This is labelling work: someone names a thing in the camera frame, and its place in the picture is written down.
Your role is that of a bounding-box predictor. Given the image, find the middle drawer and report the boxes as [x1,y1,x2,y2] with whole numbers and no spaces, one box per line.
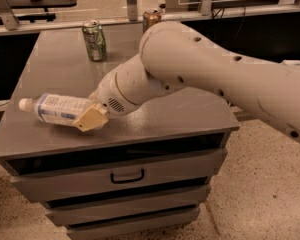
[46,184,211,226]

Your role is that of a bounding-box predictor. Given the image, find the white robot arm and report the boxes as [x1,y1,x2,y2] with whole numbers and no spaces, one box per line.
[74,22,300,143]

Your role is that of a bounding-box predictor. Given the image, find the orange soda can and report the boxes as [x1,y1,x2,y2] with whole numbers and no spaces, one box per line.
[143,9,161,32]

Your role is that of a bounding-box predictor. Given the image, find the grey drawer cabinet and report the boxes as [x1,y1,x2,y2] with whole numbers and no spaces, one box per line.
[0,25,239,231]

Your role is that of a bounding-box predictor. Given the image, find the green soda can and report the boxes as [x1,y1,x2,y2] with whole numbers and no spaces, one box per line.
[82,20,107,61]

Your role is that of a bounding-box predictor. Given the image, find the bottom drawer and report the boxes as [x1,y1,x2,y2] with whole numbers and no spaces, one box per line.
[67,205,200,240]

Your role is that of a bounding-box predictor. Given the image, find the grey metal rail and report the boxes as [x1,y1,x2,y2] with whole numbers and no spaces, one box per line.
[0,4,300,36]

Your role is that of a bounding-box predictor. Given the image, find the drawer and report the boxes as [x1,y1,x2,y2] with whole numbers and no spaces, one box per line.
[11,148,227,202]
[46,184,211,226]
[67,205,200,240]

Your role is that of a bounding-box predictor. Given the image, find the top drawer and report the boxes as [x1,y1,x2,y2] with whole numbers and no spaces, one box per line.
[11,148,227,202]

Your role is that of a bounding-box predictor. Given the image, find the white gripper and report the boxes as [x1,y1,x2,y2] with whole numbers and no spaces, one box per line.
[73,70,140,132]

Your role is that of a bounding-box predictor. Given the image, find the black drawer handle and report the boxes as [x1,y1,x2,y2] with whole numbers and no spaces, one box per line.
[110,169,145,185]

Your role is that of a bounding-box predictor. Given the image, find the blue plastic bottle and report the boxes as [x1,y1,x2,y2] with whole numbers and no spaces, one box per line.
[19,93,93,126]

